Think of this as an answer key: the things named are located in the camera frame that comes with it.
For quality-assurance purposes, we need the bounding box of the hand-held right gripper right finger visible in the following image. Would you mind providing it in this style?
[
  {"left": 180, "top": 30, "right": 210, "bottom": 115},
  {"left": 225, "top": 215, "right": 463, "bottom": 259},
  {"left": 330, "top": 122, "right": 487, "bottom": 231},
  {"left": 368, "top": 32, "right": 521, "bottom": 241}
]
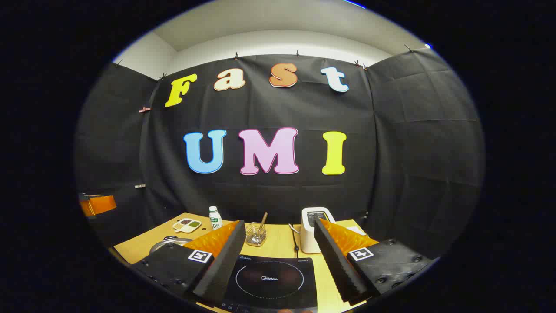
[{"left": 314, "top": 217, "right": 435, "bottom": 306}]

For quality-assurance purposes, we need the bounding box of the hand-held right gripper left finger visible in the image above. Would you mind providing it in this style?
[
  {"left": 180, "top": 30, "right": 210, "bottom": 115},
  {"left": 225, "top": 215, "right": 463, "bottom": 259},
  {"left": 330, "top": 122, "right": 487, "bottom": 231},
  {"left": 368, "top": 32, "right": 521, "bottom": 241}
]
[{"left": 130, "top": 220, "right": 247, "bottom": 305}]

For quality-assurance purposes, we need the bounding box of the black toaster cable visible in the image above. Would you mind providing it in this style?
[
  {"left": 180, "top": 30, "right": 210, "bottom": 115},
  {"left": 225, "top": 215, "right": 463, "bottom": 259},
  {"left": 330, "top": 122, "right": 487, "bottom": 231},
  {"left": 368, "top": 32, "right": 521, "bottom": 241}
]
[{"left": 288, "top": 223, "right": 301, "bottom": 255}]

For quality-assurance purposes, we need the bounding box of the white divided spice dish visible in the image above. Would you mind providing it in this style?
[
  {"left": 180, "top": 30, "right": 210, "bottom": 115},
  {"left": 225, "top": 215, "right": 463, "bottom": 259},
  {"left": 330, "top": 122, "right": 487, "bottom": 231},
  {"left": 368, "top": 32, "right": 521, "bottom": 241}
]
[{"left": 172, "top": 218, "right": 202, "bottom": 233}]

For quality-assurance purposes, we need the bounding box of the wooden handled spoon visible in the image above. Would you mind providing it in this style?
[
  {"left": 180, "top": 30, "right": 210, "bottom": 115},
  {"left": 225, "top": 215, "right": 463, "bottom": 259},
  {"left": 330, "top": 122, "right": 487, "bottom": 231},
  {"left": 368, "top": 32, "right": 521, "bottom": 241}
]
[{"left": 252, "top": 212, "right": 268, "bottom": 244}]

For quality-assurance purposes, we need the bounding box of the black induction cooktop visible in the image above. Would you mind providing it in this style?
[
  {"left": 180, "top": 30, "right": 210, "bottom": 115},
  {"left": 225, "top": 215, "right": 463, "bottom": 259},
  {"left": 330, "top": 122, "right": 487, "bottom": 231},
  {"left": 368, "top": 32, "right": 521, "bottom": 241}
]
[{"left": 219, "top": 254, "right": 318, "bottom": 313}]

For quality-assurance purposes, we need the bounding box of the stainless steel pot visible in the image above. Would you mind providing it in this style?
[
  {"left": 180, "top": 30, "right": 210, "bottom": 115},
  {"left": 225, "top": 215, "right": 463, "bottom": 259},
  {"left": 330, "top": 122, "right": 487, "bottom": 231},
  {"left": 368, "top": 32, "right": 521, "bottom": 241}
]
[{"left": 149, "top": 236, "right": 194, "bottom": 255}]

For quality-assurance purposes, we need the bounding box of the metal wire basket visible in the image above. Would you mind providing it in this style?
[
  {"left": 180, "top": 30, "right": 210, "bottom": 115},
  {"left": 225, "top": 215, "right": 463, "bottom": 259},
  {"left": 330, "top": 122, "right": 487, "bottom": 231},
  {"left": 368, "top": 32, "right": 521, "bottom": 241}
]
[{"left": 245, "top": 222, "right": 267, "bottom": 247}]

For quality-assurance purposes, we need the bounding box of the white toaster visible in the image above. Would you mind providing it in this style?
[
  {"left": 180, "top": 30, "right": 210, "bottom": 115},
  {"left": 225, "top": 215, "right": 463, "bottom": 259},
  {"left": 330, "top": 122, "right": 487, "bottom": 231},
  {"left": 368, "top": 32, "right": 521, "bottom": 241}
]
[{"left": 301, "top": 207, "right": 336, "bottom": 254}]

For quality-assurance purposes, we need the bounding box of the white plastic bottle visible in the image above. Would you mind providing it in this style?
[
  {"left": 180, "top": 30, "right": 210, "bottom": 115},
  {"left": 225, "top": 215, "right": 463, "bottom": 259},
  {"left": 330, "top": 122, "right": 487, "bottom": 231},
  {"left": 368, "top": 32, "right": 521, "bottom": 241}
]
[{"left": 208, "top": 206, "right": 224, "bottom": 230}]

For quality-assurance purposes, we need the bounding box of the black backdrop cloth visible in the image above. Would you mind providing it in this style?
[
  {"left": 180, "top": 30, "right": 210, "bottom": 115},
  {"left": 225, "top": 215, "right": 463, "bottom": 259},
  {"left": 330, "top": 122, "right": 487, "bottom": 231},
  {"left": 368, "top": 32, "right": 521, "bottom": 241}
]
[{"left": 74, "top": 47, "right": 485, "bottom": 261}]

